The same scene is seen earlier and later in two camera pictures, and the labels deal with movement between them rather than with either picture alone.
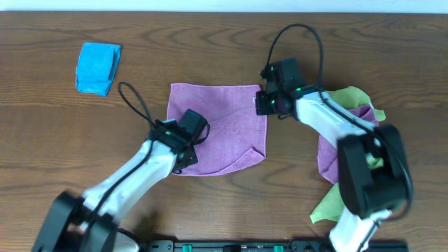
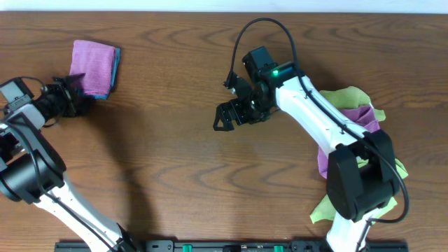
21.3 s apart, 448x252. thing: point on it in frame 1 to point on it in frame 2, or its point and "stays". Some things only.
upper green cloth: x=350 y=96 stays
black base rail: x=272 y=246 stays
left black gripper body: x=189 y=156 to x=68 y=96
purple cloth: x=238 y=135 to x=94 y=60
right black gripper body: x=280 y=94 to x=252 y=111
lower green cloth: x=332 y=205 stays
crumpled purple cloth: x=327 y=151 stays
